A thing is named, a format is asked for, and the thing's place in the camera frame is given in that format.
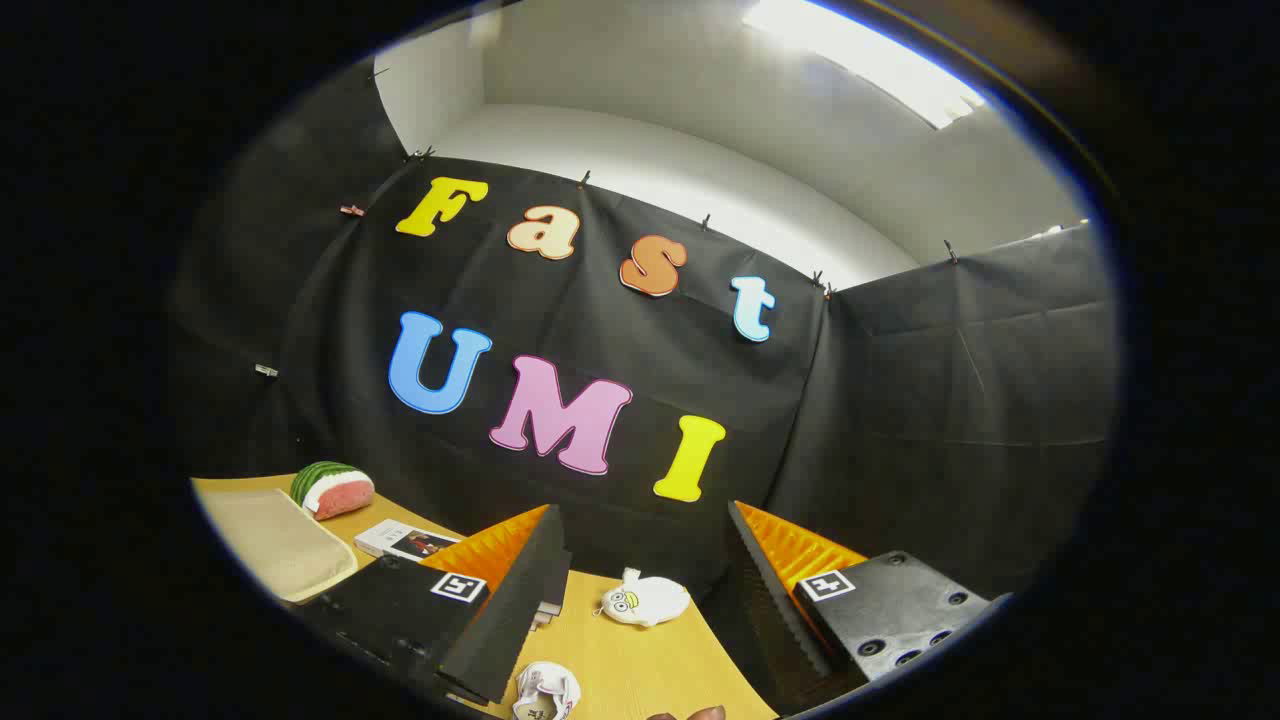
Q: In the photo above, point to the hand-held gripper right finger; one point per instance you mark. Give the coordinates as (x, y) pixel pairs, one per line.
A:
(775, 590)

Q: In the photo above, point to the beige fabric storage box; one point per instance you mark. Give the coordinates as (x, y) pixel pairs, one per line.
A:
(275, 545)

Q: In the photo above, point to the white portrait cover book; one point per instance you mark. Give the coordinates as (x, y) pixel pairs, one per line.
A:
(400, 540)

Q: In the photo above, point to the white plush toy with eyes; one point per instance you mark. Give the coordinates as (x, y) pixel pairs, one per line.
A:
(648, 602)

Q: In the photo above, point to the watermelon slice plush toy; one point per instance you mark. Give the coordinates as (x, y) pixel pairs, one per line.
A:
(335, 490)

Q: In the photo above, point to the white canvas shoe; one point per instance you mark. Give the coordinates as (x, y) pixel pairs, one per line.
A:
(545, 690)

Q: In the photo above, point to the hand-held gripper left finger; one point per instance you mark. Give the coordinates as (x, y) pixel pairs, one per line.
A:
(510, 610)

